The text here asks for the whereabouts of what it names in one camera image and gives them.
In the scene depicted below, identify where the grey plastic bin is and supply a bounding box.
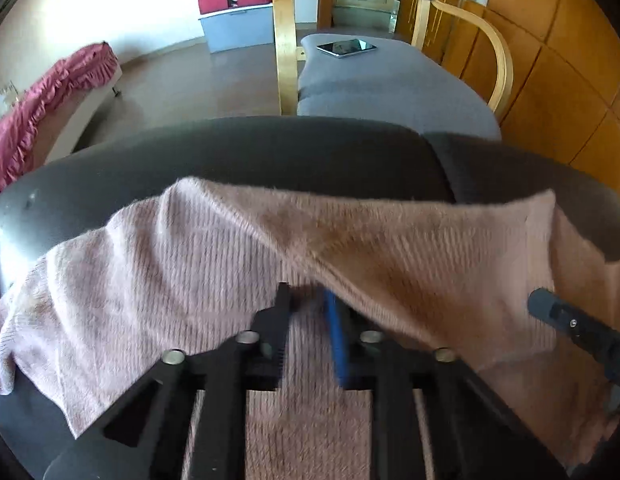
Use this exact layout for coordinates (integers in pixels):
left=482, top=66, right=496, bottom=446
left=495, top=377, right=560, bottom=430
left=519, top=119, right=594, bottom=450
left=199, top=3, right=274, bottom=53

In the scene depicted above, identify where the pink ruffled bedding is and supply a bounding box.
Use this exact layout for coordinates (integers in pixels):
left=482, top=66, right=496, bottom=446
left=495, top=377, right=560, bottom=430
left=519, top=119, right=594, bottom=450
left=0, top=42, right=122, bottom=194

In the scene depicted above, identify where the smartphone on chair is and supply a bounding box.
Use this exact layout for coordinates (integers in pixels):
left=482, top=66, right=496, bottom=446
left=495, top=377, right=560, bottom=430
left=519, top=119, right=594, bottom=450
left=316, top=38, right=377, bottom=58

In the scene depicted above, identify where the wooden wardrobe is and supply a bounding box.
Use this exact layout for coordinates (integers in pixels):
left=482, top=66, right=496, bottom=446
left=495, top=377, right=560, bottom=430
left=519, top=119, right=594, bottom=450
left=394, top=0, right=620, bottom=201

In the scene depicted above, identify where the grey chair with wooden arms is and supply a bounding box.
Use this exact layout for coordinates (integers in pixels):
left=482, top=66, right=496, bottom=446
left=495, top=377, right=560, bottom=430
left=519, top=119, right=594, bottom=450
left=272, top=0, right=514, bottom=141

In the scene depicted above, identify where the pink knit sweater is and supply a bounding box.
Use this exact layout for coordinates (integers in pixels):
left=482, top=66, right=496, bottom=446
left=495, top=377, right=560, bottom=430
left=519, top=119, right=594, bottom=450
left=0, top=178, right=620, bottom=479

